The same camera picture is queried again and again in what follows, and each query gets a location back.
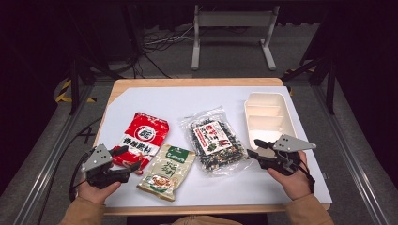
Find person's left hand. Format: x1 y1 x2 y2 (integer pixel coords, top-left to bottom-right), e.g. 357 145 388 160
77 179 122 205

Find hand-held gripper cable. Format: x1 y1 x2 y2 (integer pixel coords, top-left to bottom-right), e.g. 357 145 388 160
68 149 95 203
297 157 316 194

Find person's lap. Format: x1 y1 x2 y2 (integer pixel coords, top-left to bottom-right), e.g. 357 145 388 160
172 215 243 225

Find left hand-held gripper cable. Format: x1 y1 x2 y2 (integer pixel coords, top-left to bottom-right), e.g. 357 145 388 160
68 149 95 203

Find bundle of floor cables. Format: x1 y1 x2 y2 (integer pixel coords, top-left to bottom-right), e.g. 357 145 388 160
142 26 195 79

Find green and beige snack packet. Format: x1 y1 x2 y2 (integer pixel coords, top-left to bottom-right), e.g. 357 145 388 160
136 143 196 203

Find black tape cross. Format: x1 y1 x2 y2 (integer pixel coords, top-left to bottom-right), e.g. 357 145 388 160
76 126 97 144

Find person's right hand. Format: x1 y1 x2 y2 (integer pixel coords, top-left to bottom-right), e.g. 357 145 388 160
267 150 314 202

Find white metal stand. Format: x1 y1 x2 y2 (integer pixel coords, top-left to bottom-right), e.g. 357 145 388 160
191 3 281 71

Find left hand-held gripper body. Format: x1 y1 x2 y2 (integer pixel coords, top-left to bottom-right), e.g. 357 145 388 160
80 142 131 190

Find clear seaweed snack packet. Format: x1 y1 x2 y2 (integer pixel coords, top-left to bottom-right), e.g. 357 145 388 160
179 105 256 178

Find red snack packet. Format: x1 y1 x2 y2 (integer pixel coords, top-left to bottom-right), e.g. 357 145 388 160
112 112 170 175

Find right hand-held gripper cable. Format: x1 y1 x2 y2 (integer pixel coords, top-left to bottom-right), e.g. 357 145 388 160
297 157 316 194

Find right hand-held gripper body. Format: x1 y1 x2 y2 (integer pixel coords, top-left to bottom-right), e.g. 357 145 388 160
260 134 317 176

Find white plastic container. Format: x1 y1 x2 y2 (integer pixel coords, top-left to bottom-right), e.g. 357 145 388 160
243 91 299 160

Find yellow and black hazard tape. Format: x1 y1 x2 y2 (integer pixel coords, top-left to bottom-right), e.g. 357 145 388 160
54 78 98 104

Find white table sheet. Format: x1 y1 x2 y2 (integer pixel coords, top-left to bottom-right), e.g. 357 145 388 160
97 85 333 209

